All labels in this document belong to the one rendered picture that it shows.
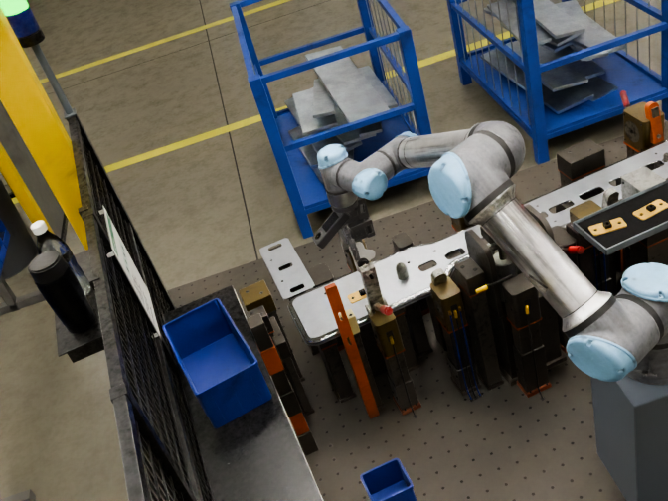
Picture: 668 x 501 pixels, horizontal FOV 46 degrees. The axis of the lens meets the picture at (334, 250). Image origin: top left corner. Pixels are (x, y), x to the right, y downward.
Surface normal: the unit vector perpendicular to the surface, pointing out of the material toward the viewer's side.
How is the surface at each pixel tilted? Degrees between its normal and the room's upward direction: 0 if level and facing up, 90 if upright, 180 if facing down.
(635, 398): 0
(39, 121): 90
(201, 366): 0
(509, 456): 0
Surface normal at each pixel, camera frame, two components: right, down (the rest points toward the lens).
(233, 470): -0.25, -0.77
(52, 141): 0.33, 0.51
